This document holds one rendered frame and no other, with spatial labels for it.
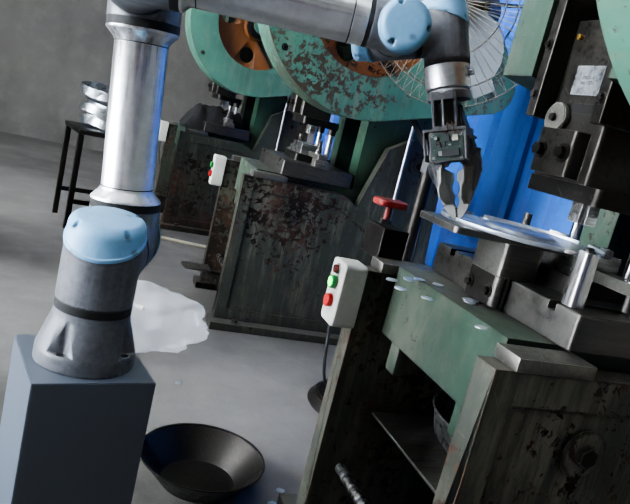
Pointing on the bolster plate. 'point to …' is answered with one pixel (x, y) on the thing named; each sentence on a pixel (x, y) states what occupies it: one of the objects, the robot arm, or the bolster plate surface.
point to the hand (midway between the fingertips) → (457, 212)
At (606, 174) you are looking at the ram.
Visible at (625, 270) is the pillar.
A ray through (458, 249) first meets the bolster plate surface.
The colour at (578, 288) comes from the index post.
